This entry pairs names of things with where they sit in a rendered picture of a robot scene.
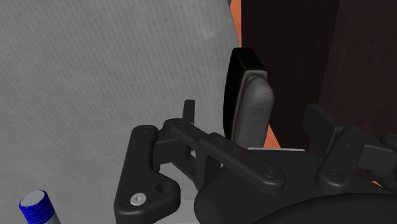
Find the black and grey device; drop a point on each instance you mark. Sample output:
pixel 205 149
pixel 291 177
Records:
pixel 252 118

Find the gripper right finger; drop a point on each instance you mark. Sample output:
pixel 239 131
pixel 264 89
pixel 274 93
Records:
pixel 344 155

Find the blue-capped white bottle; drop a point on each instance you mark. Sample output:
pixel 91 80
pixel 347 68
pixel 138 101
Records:
pixel 37 208

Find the grey fabric furniture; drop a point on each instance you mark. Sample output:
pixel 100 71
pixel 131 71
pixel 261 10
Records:
pixel 93 77

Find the dark brown wooden cabinet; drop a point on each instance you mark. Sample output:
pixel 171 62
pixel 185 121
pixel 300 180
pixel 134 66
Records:
pixel 310 46

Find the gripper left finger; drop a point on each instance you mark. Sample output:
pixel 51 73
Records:
pixel 145 173

